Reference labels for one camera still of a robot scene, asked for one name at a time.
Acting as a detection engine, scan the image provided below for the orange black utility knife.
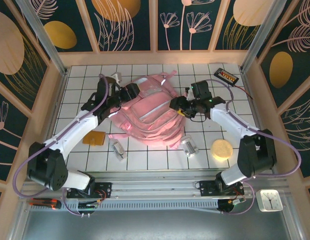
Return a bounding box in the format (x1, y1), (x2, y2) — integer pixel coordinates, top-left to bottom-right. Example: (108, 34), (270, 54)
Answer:
(29, 197), (62, 210)

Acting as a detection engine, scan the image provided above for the grey metal bench panel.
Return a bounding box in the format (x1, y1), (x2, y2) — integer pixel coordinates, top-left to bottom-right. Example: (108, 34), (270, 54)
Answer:
(9, 208), (303, 240)

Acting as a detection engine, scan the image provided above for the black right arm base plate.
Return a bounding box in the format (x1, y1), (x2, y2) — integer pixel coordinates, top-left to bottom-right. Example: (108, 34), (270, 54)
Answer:
(199, 179), (245, 197)

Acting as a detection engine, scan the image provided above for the clear plastic package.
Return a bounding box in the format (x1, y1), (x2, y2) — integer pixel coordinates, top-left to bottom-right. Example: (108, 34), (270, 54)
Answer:
(111, 139), (127, 161)

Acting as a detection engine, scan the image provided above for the white square alarm clock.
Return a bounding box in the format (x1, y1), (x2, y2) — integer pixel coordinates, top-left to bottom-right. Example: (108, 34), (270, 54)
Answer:
(256, 189), (281, 213)

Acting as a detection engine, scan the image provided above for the black charger with yellow ports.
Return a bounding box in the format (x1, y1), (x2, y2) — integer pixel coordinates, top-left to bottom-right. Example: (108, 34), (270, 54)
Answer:
(214, 67), (240, 86)

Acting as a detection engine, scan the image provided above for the black round controller module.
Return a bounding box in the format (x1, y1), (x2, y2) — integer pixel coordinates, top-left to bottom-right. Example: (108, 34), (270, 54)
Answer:
(218, 198), (247, 215)
(77, 199), (102, 217)

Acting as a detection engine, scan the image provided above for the thin red black wire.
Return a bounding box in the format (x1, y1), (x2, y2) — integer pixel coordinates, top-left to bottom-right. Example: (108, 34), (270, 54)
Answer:
(234, 83), (254, 101)

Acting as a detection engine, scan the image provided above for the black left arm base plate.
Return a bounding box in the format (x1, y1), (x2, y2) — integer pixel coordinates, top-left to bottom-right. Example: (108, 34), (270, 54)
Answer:
(66, 181), (112, 199)

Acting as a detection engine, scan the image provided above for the round yellow sponge disc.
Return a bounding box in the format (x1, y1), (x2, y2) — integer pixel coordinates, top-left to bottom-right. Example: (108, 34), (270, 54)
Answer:
(211, 139), (233, 161)

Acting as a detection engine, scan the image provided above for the aluminium frame post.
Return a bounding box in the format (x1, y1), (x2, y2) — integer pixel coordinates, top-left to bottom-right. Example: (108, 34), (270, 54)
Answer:
(16, 0), (68, 76)
(241, 0), (287, 73)

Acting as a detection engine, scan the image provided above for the long aluminium mounting rail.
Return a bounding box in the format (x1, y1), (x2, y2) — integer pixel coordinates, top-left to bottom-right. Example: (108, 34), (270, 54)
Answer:
(19, 171), (288, 201)

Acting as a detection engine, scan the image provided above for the pink school backpack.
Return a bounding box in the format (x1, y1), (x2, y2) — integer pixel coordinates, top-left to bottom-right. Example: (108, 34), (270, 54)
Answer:
(108, 70), (187, 150)

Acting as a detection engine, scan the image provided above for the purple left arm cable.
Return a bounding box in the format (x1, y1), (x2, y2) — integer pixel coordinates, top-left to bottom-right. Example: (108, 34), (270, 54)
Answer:
(12, 73), (108, 217)

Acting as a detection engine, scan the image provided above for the grey slotted cable duct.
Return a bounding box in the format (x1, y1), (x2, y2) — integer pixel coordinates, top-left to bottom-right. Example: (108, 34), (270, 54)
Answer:
(66, 198), (220, 215)

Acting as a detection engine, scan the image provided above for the clear plastic box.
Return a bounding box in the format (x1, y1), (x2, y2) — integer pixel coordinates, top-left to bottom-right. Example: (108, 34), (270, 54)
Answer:
(180, 135), (199, 158)

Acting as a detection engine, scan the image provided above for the aluminium side rail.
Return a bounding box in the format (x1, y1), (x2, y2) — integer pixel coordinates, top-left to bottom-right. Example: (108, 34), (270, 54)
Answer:
(241, 69), (279, 176)
(36, 71), (70, 181)

